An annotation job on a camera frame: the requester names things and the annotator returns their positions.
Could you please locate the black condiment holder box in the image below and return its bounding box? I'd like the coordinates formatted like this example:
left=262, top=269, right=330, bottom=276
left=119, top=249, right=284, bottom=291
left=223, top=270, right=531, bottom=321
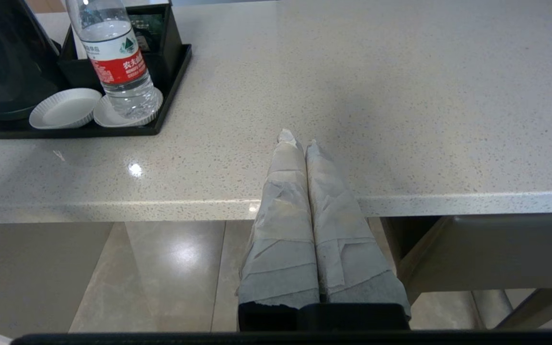
left=57, top=3, right=184, bottom=89

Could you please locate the black electric kettle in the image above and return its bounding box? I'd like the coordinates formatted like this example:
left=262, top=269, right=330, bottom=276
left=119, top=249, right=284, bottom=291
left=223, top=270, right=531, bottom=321
left=0, top=0, right=68, bottom=120

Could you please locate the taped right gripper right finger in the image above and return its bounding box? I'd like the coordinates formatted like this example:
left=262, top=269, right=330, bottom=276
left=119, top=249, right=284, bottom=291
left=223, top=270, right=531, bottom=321
left=306, top=140, right=412, bottom=319

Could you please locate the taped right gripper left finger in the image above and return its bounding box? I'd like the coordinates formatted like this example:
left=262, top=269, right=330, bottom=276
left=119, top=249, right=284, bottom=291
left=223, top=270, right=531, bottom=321
left=236, top=128, right=320, bottom=310

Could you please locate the black serving tray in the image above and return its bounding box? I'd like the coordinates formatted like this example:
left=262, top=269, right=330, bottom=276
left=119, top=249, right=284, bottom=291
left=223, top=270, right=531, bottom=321
left=0, top=44, right=193, bottom=140

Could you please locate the white paper coaster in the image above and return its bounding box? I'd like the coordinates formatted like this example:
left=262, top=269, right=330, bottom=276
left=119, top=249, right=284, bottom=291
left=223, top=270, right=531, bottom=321
left=93, top=87, right=164, bottom=128
left=29, top=88, right=103, bottom=130

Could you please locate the red-capped plastic water bottle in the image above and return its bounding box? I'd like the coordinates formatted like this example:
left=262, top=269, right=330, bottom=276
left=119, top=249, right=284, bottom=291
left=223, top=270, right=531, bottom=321
left=65, top=0, right=161, bottom=120

